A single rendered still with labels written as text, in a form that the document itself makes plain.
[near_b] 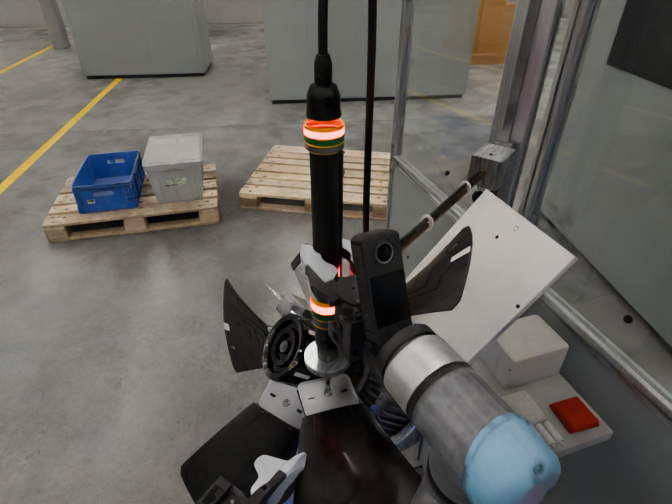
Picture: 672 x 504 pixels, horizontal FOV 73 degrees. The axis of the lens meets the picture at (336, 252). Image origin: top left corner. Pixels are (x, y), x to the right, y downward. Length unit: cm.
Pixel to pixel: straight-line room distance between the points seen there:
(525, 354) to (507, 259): 37
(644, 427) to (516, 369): 29
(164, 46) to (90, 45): 104
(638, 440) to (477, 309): 56
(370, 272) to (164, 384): 207
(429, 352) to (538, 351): 82
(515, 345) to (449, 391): 82
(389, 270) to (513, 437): 18
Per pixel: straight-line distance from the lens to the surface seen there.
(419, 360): 43
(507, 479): 39
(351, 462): 71
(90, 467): 231
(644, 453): 132
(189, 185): 356
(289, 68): 610
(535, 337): 127
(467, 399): 41
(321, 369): 68
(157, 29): 778
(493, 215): 97
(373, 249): 44
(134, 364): 260
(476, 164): 108
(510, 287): 88
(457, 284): 59
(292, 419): 87
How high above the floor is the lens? 180
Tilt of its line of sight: 35 degrees down
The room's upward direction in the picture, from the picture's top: straight up
